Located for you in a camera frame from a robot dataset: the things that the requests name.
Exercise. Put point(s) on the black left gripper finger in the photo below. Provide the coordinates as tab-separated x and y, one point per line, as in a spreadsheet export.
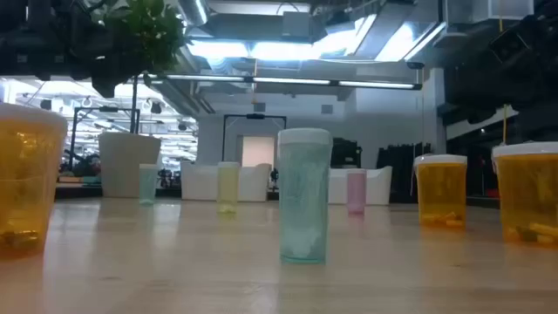
104	85

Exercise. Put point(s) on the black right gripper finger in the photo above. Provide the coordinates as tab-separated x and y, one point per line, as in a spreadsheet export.
480	114

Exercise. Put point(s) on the orange pill bottle white cap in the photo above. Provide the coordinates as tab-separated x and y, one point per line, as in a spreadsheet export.
527	192
26	174
440	192

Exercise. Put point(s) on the teal pill bottle white cap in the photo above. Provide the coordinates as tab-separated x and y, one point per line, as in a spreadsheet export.
305	196
148	185

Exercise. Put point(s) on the yellow-green pill bottle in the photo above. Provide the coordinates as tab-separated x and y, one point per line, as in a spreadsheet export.
228	187

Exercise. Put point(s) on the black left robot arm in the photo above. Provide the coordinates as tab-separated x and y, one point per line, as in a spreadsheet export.
65	13

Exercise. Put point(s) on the white translucent plastic bin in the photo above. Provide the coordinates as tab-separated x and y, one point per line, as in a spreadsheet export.
379	187
200	183

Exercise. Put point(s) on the pink pill bottle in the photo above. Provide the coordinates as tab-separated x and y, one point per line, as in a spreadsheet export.
356	192

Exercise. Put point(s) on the green leafy potted plant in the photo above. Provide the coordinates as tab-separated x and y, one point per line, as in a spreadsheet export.
152	35

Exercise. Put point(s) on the white plant pot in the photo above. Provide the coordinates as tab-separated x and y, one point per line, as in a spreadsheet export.
128	165

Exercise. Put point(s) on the black curtain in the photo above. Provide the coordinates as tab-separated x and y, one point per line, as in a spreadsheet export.
403	174

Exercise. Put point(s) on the black machine cabinet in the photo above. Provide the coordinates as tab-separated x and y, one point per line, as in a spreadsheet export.
346	152

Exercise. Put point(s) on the long ceiling light strip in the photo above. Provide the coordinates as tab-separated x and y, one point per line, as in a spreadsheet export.
287	81

